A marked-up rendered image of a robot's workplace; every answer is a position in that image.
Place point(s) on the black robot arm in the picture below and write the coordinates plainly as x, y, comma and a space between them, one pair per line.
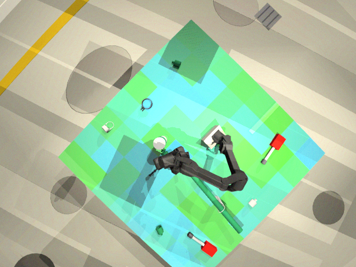
180, 162

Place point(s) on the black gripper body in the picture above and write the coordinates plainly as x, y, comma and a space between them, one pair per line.
156, 163

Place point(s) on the dark green cylinder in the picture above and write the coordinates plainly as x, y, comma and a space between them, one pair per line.
176, 63
159, 230
217, 204

